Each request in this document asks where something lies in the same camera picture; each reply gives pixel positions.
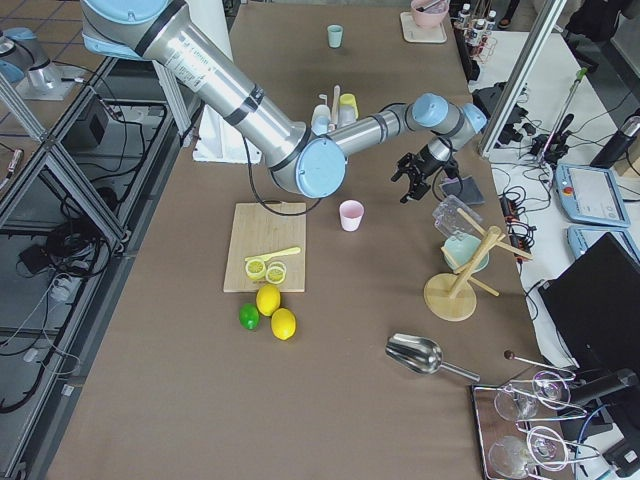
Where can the yellow plastic knife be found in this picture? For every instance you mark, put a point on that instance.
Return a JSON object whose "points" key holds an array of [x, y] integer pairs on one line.
{"points": [[280, 253]]}

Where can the white wire cup rack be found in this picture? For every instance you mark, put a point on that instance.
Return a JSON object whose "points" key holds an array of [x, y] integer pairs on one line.
{"points": [[333, 103]]}

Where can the wine glass rack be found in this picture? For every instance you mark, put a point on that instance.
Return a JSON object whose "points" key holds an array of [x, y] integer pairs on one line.
{"points": [[519, 426]]}

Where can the green plastic cup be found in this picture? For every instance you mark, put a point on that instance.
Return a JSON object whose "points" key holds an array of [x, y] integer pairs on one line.
{"points": [[335, 35]]}

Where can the yellow plastic cup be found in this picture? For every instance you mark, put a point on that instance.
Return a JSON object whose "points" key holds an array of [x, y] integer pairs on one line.
{"points": [[348, 110]]}

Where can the white plastic cup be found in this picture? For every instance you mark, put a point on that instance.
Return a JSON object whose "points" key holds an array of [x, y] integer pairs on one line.
{"points": [[321, 119]]}

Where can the green lime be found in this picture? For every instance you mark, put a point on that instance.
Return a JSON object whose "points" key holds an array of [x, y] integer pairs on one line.
{"points": [[249, 316]]}

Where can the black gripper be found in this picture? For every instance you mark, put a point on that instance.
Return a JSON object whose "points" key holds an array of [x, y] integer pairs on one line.
{"points": [[423, 161]]}

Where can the white rabbit tray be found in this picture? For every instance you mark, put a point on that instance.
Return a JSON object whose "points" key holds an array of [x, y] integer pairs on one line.
{"points": [[412, 33]]}

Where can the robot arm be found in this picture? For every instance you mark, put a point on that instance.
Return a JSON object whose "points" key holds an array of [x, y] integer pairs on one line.
{"points": [[298, 161]]}

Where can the grey folded cloth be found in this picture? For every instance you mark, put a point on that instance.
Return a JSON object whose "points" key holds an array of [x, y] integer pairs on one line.
{"points": [[464, 189]]}

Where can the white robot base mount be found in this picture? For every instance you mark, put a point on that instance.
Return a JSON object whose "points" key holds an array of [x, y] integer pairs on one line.
{"points": [[218, 140]]}

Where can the pink plastic cup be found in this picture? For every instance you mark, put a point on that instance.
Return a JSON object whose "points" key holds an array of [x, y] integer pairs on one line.
{"points": [[351, 213]]}

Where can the teach pendant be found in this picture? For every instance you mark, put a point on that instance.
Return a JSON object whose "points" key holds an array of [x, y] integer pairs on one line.
{"points": [[590, 195], [581, 237]]}

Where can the bamboo cutting board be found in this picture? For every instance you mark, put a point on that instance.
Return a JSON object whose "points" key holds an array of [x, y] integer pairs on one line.
{"points": [[257, 231]]}

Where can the clear glass on stand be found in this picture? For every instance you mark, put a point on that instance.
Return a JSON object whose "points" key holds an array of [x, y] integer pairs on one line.
{"points": [[450, 222]]}

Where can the whole lemon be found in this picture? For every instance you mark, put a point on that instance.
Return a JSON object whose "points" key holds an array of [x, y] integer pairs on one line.
{"points": [[268, 299], [283, 324]]}

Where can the lemon slice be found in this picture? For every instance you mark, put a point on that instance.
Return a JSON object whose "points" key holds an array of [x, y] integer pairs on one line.
{"points": [[276, 273], [255, 268]]}

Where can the metal ice scoop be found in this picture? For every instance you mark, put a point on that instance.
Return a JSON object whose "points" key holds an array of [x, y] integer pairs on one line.
{"points": [[423, 356]]}

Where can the pink bowl of ice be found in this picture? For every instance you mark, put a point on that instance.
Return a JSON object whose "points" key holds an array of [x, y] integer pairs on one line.
{"points": [[430, 13]]}

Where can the black laptop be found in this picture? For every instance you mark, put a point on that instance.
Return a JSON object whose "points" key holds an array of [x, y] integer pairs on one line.
{"points": [[594, 305]]}

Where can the green bowl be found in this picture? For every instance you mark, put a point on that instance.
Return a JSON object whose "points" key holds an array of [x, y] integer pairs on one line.
{"points": [[460, 249]]}

